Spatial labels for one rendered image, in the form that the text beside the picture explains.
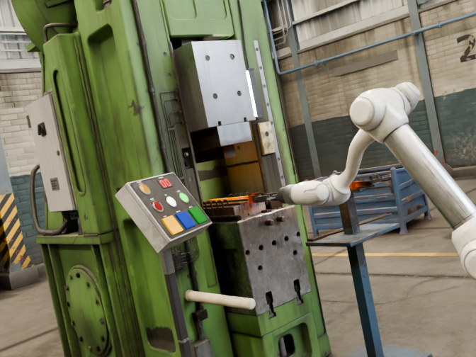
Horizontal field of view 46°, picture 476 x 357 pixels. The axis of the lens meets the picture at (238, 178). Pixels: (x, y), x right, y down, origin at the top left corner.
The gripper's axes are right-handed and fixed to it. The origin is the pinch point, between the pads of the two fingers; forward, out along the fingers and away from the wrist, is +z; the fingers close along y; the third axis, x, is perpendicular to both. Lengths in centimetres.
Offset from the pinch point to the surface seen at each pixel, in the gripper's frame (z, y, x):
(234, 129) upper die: 5.1, -2.1, 33.8
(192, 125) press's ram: 17.2, -17.3, 40.1
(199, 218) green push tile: -12.4, -44.7, 0.0
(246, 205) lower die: 5.2, -4.0, -2.8
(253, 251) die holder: -0.8, -10.6, -23.2
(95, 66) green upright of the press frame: 57, -40, 79
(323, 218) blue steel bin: 253, 313, -76
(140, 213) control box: -15, -72, 8
